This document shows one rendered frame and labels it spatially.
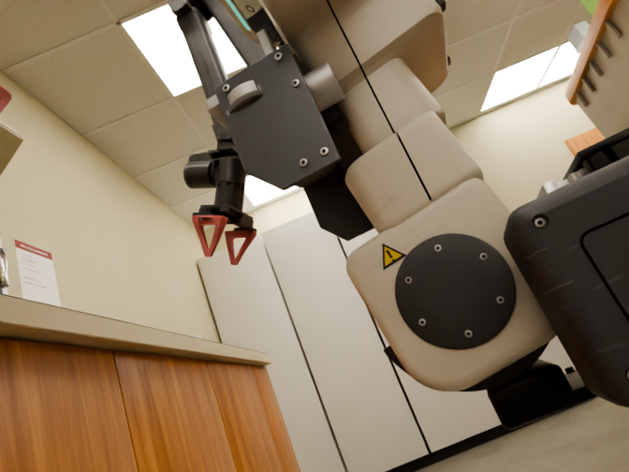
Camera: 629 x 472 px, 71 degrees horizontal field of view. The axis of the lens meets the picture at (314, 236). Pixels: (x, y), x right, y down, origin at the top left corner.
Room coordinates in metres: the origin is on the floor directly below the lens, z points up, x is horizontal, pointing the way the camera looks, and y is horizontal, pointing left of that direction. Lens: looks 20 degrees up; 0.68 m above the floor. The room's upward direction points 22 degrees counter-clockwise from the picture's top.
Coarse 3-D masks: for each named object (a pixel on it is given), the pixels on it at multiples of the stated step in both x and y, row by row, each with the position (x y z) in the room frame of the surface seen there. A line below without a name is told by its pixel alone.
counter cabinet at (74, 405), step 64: (0, 384) 0.51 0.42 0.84; (64, 384) 0.62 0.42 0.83; (128, 384) 0.80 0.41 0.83; (192, 384) 1.08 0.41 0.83; (256, 384) 1.67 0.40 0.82; (0, 448) 0.50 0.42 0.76; (64, 448) 0.60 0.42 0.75; (128, 448) 0.75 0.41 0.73; (192, 448) 0.99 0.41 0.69; (256, 448) 1.44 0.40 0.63
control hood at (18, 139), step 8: (0, 128) 0.80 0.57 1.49; (8, 128) 0.81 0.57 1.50; (0, 136) 0.81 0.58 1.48; (8, 136) 0.82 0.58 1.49; (16, 136) 0.84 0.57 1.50; (0, 144) 0.82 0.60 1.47; (8, 144) 0.83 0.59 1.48; (16, 144) 0.85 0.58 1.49; (0, 152) 0.83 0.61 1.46; (8, 152) 0.85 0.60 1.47; (0, 160) 0.84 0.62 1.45; (8, 160) 0.86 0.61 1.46; (0, 168) 0.85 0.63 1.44
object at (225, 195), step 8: (216, 184) 0.78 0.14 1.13; (224, 184) 0.76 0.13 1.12; (232, 184) 0.77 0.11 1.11; (240, 184) 0.78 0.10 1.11; (216, 192) 0.77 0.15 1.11; (224, 192) 0.77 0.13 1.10; (232, 192) 0.77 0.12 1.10; (240, 192) 0.78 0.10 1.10; (216, 200) 0.77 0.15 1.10; (224, 200) 0.77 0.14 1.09; (232, 200) 0.77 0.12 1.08; (240, 200) 0.78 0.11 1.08; (200, 208) 0.75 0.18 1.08; (208, 208) 0.75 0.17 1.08; (216, 208) 0.75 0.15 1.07; (224, 208) 0.74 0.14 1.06; (232, 208) 0.76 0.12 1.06; (240, 208) 0.79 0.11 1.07; (248, 216) 0.82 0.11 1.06; (232, 224) 0.85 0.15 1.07
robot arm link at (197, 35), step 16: (176, 0) 0.73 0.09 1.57; (176, 16) 0.75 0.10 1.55; (192, 16) 0.75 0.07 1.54; (192, 32) 0.76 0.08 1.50; (208, 32) 0.77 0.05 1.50; (192, 48) 0.76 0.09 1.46; (208, 48) 0.76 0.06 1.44; (208, 64) 0.76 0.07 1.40; (208, 80) 0.76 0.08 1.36; (224, 80) 0.76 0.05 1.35; (208, 96) 0.76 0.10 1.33
